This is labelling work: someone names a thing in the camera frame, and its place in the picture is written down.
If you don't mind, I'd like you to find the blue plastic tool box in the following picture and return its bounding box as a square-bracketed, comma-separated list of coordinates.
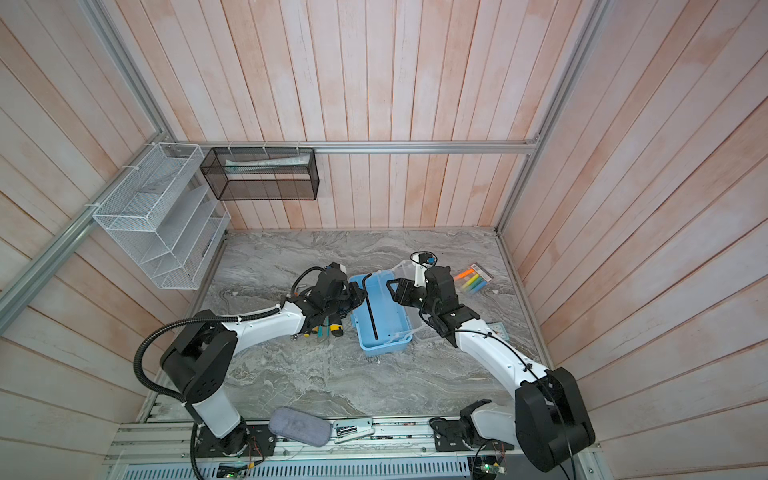
[350, 270, 413, 357]

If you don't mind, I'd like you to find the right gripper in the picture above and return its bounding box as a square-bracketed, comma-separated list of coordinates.
[388, 277, 439, 318]

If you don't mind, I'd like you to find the black mesh wall basket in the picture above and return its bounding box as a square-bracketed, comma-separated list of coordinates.
[200, 146, 320, 201]

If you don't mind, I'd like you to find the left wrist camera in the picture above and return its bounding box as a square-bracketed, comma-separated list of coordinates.
[327, 262, 347, 275]

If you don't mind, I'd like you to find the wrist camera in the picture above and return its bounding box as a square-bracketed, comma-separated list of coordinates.
[410, 250, 438, 287]
[327, 262, 347, 275]

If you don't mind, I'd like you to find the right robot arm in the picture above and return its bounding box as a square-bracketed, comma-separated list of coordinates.
[386, 265, 596, 472]

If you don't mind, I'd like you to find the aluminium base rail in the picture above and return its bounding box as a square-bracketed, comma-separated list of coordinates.
[101, 415, 607, 480]

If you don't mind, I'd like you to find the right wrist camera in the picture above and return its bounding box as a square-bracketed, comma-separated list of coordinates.
[410, 250, 438, 287]

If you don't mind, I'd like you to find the white wire mesh shelf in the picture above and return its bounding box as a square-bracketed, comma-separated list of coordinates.
[93, 143, 231, 290]

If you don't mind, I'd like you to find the grey fabric pouch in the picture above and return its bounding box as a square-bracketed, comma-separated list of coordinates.
[268, 407, 332, 447]

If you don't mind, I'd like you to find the pack of coloured markers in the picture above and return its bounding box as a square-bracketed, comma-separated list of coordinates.
[454, 263, 494, 294]

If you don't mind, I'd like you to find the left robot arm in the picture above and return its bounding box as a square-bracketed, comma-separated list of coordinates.
[133, 263, 367, 456]

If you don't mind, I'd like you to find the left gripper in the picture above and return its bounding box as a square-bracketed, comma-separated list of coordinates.
[325, 281, 369, 315]

